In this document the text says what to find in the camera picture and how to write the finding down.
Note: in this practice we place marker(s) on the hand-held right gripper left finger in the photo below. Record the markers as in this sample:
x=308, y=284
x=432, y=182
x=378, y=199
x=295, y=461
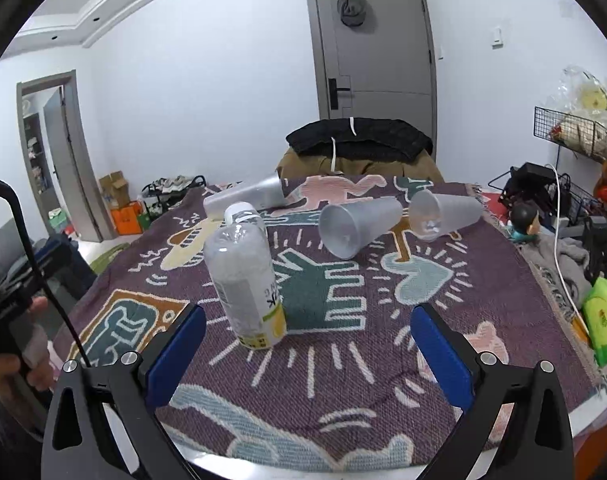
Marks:
x=176, y=360

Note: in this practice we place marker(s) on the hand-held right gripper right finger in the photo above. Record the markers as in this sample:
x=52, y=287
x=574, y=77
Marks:
x=442, y=360

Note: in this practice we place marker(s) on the translucent plastic cup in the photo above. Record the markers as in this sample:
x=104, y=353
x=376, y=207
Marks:
x=453, y=210
x=358, y=225
x=248, y=195

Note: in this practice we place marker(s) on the person's left hand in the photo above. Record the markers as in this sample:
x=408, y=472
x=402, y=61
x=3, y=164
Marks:
x=35, y=360

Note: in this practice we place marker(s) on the clear plastic bottle yellow label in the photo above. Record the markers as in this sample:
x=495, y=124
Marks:
x=243, y=280

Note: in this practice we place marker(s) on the purple printed blanket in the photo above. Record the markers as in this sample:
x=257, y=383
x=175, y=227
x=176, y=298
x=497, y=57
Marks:
x=333, y=360

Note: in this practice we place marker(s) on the green floor mat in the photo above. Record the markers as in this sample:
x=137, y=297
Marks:
x=108, y=257

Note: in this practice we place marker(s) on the grey cloth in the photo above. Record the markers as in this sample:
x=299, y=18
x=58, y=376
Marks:
x=548, y=265

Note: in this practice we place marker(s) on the orange box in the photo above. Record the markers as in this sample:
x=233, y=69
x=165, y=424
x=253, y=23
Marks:
x=128, y=220

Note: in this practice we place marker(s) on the grey open door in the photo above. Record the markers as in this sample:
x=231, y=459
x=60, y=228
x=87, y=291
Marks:
x=73, y=170

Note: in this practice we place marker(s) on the storage shelf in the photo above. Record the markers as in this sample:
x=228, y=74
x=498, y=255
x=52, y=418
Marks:
x=35, y=155

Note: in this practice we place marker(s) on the cardboard box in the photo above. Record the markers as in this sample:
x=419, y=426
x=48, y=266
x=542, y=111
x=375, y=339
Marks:
x=114, y=190

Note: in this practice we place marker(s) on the round-headed toy figure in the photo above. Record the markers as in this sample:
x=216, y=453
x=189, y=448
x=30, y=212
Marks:
x=523, y=220

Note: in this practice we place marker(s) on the black shoe rack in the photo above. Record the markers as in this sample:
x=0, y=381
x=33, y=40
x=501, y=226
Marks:
x=171, y=195

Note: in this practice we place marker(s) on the green wet wipes packet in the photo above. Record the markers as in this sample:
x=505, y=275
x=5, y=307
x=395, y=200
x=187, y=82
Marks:
x=603, y=320

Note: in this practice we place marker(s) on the black jacket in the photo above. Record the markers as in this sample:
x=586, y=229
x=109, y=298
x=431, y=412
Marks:
x=378, y=140

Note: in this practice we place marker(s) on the brown chair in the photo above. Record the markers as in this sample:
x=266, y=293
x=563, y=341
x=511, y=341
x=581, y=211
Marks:
x=303, y=166

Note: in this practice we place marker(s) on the clear plastic bag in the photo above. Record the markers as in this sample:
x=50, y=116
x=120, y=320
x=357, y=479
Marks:
x=591, y=92

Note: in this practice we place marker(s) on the grey hat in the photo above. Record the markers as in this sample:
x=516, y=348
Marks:
x=352, y=9

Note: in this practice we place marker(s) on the white light switch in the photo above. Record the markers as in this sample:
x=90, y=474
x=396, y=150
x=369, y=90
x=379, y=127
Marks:
x=498, y=37

